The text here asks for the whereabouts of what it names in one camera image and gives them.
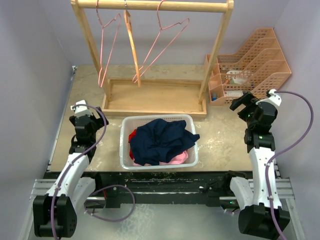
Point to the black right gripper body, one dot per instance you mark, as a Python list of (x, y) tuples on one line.
[(249, 100)]

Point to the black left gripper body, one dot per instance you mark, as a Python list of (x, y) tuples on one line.
[(96, 123)]

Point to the red t shirt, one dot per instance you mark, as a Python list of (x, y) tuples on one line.
[(131, 135)]

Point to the navy blue t shirt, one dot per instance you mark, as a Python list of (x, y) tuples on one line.
[(160, 141)]

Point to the pink t shirt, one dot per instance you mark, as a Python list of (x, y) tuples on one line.
[(177, 160)]

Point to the wooden hanger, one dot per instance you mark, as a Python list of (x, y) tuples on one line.
[(128, 24)]

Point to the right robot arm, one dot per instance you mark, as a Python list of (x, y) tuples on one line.
[(261, 212)]

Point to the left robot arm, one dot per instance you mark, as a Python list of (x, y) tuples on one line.
[(55, 212)]

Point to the white red label box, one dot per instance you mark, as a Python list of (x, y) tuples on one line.
[(233, 93)]

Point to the white plastic basket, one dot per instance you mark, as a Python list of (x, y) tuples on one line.
[(129, 124)]

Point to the grey blue bottle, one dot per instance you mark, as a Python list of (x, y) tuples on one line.
[(214, 96)]

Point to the pink plastic file organizer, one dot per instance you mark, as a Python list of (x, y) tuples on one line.
[(257, 66)]

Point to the wooden clothes rack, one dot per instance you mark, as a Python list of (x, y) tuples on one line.
[(122, 96)]

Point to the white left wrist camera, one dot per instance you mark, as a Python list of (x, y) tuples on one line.
[(80, 109)]

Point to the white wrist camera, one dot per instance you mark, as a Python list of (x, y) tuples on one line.
[(80, 109), (273, 98)]

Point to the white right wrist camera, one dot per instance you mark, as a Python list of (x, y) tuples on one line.
[(273, 98)]

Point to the aluminium frame rail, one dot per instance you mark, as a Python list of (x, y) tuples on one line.
[(41, 186)]

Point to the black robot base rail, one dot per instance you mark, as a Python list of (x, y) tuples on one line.
[(209, 188)]

